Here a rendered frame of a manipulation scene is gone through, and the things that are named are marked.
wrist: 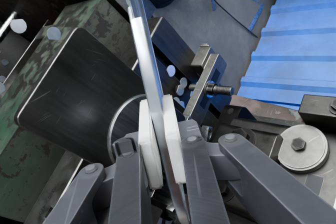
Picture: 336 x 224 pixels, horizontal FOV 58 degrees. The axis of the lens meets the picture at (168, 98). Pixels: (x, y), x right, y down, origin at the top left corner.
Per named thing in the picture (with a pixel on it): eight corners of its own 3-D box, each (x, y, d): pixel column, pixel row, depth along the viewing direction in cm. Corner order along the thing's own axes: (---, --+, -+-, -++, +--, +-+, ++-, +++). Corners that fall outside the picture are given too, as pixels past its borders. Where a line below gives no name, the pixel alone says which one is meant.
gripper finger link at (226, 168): (184, 163, 14) (247, 150, 14) (176, 121, 19) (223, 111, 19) (190, 190, 15) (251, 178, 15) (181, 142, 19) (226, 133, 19)
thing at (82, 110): (-20, 108, 42) (14, 123, 32) (36, 29, 46) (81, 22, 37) (107, 172, 58) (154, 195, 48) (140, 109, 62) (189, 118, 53)
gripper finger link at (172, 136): (165, 137, 16) (179, 134, 15) (161, 95, 22) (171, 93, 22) (176, 186, 16) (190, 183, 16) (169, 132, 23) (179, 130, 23)
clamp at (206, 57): (167, 111, 60) (209, 118, 53) (201, 43, 65) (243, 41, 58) (184, 124, 64) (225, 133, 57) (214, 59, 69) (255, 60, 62)
